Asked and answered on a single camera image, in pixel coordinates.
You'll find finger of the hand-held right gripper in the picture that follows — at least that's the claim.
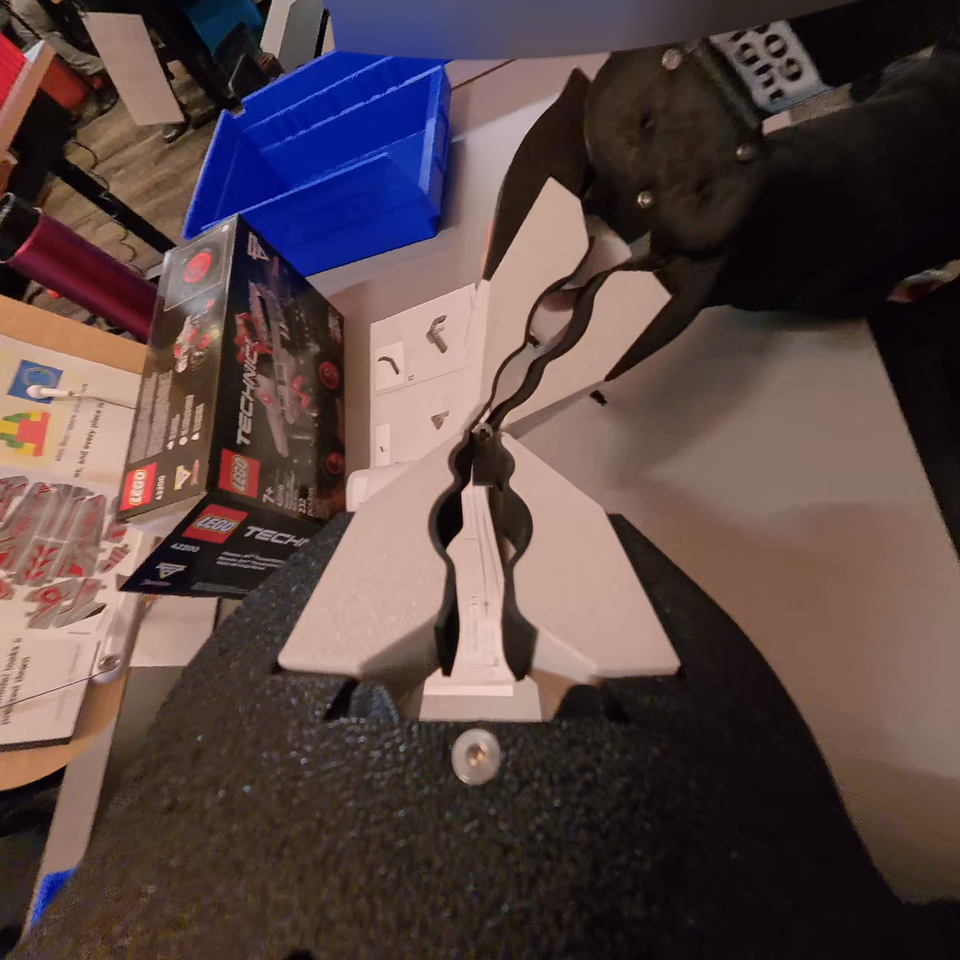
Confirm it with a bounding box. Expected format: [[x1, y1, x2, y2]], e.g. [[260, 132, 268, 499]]
[[486, 253, 726, 432], [476, 67, 594, 432]]

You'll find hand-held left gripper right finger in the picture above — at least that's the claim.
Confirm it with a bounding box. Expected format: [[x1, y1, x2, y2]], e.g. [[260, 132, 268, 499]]
[[489, 433, 681, 721]]

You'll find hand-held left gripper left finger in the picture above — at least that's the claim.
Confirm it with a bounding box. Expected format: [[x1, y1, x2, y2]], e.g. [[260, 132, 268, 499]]
[[276, 433, 477, 721]]

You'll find white instruction booklet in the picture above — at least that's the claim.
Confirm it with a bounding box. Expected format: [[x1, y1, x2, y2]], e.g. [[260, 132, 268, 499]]
[[346, 283, 519, 687]]

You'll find blue plastic bin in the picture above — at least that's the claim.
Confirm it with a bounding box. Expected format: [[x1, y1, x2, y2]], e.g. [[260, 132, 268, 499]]
[[183, 51, 453, 277]]

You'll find person's right forearm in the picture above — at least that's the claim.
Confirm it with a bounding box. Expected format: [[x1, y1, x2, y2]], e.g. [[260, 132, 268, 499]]
[[765, 45, 960, 320]]

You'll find black toy brick box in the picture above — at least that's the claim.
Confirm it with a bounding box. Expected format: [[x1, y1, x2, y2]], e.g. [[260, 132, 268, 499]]
[[118, 213, 348, 599]]

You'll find colourful printed paper sheet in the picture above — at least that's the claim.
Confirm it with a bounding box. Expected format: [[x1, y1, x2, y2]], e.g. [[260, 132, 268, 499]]
[[0, 333, 144, 489]]

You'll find red grey sticker sheet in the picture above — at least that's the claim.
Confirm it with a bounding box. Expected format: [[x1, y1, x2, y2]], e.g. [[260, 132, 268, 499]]
[[0, 472, 132, 631]]

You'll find white text paper sheet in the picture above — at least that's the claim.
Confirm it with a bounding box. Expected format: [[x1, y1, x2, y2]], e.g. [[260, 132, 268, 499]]
[[0, 630, 114, 751]]

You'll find printed paper with stickers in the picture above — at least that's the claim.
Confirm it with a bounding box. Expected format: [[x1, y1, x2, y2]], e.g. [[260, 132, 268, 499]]
[[0, 294, 151, 789]]

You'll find maroon cylinder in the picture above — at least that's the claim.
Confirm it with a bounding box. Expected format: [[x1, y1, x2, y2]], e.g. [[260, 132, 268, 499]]
[[0, 193, 160, 340]]

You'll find blue tape strip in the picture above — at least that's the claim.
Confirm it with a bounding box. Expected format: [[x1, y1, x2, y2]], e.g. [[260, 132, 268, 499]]
[[33, 866, 76, 912]]

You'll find white paper sign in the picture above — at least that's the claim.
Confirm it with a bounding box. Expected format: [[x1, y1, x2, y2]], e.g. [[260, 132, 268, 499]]
[[81, 11, 186, 127]]

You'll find black table frame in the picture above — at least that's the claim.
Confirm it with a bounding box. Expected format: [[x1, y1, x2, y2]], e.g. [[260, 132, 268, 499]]
[[0, 97, 181, 256]]

